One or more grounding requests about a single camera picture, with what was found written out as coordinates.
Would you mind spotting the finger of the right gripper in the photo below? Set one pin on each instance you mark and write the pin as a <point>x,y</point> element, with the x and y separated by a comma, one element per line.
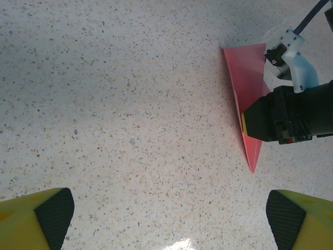
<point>260,119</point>

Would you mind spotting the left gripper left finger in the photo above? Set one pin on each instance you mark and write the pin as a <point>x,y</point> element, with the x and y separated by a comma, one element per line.
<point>23,224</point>

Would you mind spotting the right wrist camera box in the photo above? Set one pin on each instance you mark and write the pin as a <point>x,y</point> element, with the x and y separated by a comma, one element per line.
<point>299,65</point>

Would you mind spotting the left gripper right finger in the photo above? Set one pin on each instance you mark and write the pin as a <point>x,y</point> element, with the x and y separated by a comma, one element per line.
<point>309,224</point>

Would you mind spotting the pink paper sheet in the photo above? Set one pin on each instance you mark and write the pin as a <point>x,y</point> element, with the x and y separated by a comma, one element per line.
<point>244,73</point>

